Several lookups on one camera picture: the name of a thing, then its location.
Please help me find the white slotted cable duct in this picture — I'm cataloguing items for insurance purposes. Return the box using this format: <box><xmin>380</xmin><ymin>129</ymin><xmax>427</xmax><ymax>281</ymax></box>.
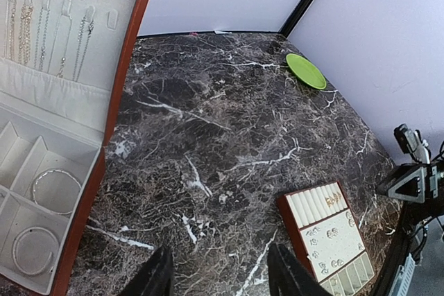
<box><xmin>388</xmin><ymin>254</ymin><xmax>416</xmax><ymax>296</ymax></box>

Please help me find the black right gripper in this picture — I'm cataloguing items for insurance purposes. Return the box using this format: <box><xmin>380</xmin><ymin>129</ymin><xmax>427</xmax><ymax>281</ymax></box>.
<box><xmin>376</xmin><ymin>164</ymin><xmax>438</xmax><ymax>203</ymax></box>

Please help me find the green plate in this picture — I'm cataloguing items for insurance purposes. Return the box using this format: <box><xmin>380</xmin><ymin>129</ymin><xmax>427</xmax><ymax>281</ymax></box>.
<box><xmin>286</xmin><ymin>53</ymin><xmax>327</xmax><ymax>90</ymax></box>

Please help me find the silver chain necklace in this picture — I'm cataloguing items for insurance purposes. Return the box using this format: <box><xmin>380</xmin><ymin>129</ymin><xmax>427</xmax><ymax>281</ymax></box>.
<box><xmin>34</xmin><ymin>0</ymin><xmax>51</xmax><ymax>71</ymax></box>

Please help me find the gold beaded chain necklace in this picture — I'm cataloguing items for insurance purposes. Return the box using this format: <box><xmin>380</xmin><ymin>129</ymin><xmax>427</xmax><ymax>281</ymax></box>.
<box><xmin>17</xmin><ymin>0</ymin><xmax>35</xmax><ymax>67</ymax></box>

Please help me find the silver bangle bracelet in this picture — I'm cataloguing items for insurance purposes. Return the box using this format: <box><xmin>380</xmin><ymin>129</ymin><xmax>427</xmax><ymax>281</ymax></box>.
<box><xmin>33</xmin><ymin>167</ymin><xmax>84</xmax><ymax>216</ymax></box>
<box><xmin>12</xmin><ymin>227</ymin><xmax>56</xmax><ymax>276</ymax></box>

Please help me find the red wooden jewelry box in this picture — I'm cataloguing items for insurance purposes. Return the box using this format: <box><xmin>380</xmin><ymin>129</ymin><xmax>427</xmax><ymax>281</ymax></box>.
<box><xmin>1</xmin><ymin>0</ymin><xmax>149</xmax><ymax>295</ymax></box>

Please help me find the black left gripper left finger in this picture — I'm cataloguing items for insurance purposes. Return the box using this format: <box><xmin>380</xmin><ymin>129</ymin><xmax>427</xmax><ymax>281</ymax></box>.
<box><xmin>121</xmin><ymin>245</ymin><xmax>173</xmax><ymax>296</ymax></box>

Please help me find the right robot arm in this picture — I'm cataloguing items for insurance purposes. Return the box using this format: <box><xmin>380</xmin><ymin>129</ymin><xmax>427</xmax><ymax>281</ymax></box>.
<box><xmin>375</xmin><ymin>159</ymin><xmax>443</xmax><ymax>263</ymax></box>

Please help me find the black front table rail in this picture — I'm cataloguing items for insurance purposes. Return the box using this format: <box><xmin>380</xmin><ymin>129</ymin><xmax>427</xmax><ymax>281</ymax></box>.
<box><xmin>370</xmin><ymin>204</ymin><xmax>413</xmax><ymax>296</ymax></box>

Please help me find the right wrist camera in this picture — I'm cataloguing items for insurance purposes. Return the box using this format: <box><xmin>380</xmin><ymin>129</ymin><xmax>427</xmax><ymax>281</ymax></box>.
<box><xmin>393</xmin><ymin>123</ymin><xmax>431</xmax><ymax>164</ymax></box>

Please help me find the flat white jewelry tray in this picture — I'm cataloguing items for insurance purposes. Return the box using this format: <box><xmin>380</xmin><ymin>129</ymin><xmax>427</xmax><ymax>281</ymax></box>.
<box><xmin>277</xmin><ymin>182</ymin><xmax>375</xmax><ymax>295</ymax></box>

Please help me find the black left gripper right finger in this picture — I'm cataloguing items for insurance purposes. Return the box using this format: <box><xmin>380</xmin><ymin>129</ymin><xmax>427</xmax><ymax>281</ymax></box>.
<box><xmin>267</xmin><ymin>243</ymin><xmax>321</xmax><ymax>296</ymax></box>

